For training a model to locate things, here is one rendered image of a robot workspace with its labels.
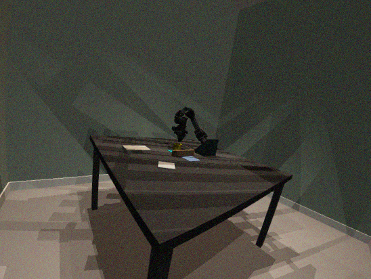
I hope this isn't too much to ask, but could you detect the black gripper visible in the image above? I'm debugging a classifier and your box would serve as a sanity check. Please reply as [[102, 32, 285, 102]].
[[174, 124, 188, 142]]

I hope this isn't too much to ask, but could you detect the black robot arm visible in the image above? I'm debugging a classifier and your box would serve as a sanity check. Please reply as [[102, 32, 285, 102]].
[[172, 107, 208, 143]]

